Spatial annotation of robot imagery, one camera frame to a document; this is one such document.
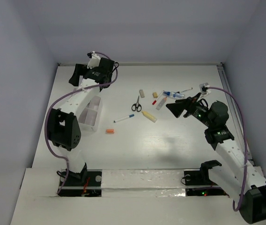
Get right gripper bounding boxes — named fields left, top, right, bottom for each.
left=165, top=92, right=214, bottom=128

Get blue clear glue bottle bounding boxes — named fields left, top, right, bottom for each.
left=163, top=91, right=185, bottom=100

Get grey eraser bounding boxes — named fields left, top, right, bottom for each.
left=139, top=90, right=145, bottom=98

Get black scissors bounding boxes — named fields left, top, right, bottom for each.
left=131, top=96, right=142, bottom=112

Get blue capped white marker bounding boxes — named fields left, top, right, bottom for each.
left=113, top=114, right=135, bottom=123

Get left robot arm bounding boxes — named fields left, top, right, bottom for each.
left=44, top=53, right=119, bottom=185

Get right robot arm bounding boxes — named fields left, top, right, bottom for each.
left=166, top=93, right=266, bottom=224

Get grey pencil shaped case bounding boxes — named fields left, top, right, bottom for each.
left=156, top=97, right=167, bottom=110

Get red capped white marker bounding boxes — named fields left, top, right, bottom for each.
left=152, top=91, right=164, bottom=105

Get yellow glue tube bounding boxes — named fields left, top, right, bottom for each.
left=141, top=111, right=157, bottom=123

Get white divided organizer tray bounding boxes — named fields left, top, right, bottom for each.
left=78, top=96, right=103, bottom=132

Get orange eraser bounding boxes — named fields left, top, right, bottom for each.
left=106, top=129, right=115, bottom=134

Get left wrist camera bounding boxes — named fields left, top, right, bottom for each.
left=87, top=51, right=101, bottom=69

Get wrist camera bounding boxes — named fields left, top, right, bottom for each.
left=87, top=51, right=101, bottom=69
left=199, top=83, right=211, bottom=95

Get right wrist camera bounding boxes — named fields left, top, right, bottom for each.
left=199, top=83, right=211, bottom=95

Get aluminium rail right side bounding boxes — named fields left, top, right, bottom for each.
left=217, top=62, right=255, bottom=167

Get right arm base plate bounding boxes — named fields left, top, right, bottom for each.
left=180, top=170, right=228, bottom=196

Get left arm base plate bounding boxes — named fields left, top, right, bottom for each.
left=58, top=170, right=102, bottom=197

